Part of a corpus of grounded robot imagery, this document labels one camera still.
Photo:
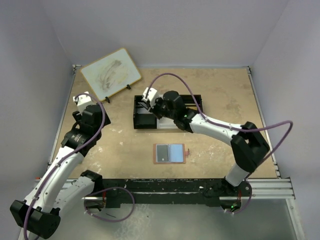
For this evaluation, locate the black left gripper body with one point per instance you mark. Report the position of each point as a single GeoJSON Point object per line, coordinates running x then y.
{"type": "Point", "coordinates": [78, 116]}

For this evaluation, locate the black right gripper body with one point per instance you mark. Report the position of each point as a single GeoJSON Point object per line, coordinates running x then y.
{"type": "Point", "coordinates": [160, 110]}

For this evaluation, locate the black card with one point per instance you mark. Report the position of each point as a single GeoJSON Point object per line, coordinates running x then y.
{"type": "Point", "coordinates": [162, 153]}

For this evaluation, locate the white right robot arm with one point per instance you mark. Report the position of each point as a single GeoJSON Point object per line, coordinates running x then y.
{"type": "Point", "coordinates": [248, 145]}

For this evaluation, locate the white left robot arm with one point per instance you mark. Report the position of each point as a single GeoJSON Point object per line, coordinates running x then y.
{"type": "Point", "coordinates": [41, 211]}

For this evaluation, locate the white middle bin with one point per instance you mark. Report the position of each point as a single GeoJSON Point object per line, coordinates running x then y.
{"type": "Point", "coordinates": [165, 124]}

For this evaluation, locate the black left bin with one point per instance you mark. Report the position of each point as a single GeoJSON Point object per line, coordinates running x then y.
{"type": "Point", "coordinates": [142, 119]}

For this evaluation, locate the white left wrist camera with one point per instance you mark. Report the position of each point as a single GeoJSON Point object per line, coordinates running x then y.
{"type": "Point", "coordinates": [82, 101]}

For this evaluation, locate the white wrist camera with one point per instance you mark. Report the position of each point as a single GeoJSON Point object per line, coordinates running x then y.
{"type": "Point", "coordinates": [149, 96]}
{"type": "Point", "coordinates": [82, 101]}

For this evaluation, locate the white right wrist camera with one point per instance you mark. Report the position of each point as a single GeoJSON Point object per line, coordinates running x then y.
{"type": "Point", "coordinates": [149, 96]}

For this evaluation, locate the whiteboard with orange frame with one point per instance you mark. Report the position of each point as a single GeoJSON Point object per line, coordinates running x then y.
{"type": "Point", "coordinates": [111, 74]}

